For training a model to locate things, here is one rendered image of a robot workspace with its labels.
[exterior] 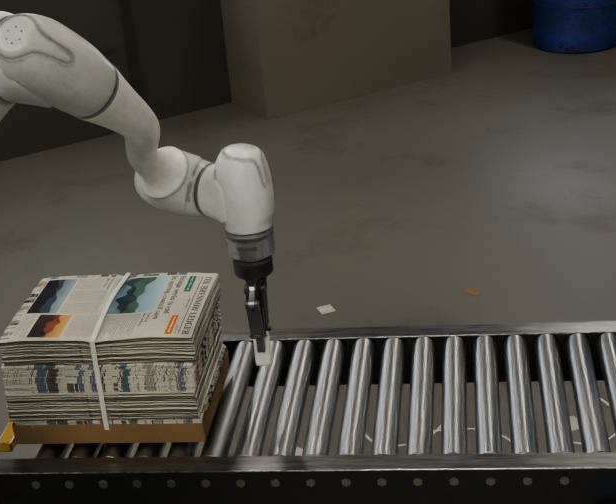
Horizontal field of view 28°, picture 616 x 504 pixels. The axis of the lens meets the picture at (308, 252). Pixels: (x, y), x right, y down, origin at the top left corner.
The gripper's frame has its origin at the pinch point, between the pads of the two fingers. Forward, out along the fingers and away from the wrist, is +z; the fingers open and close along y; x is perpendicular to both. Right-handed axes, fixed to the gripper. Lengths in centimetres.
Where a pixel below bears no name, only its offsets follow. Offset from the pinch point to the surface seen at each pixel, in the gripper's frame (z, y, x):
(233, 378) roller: 12.9, -10.9, -8.9
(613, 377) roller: 13, -9, 68
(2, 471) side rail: 13, 22, -48
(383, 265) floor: 93, -233, 6
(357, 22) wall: 51, -453, -18
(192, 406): 4.3, 13.9, -11.7
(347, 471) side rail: 13.2, 22.5, 17.5
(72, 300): -10.1, -2.9, -37.5
